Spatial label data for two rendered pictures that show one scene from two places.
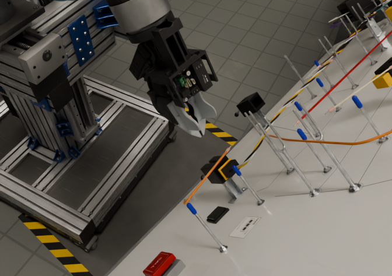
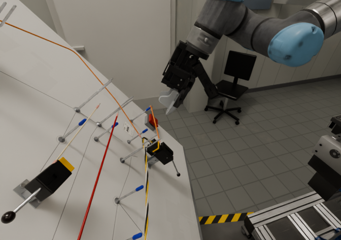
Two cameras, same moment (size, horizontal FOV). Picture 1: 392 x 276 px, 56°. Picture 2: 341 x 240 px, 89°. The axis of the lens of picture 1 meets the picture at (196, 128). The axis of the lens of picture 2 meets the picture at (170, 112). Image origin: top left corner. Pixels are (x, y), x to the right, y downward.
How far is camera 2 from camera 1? 81 cm
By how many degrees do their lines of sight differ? 86
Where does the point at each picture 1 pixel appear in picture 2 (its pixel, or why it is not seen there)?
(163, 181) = not seen: outside the picture
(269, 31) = not seen: outside the picture
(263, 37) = not seen: outside the picture
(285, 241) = (103, 104)
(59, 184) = (293, 229)
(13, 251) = (261, 197)
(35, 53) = (331, 142)
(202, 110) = (169, 102)
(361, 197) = (72, 101)
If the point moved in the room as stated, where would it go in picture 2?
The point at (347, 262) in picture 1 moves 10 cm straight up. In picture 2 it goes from (75, 76) to (64, 43)
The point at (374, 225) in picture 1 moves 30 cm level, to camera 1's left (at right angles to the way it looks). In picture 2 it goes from (66, 82) to (147, 59)
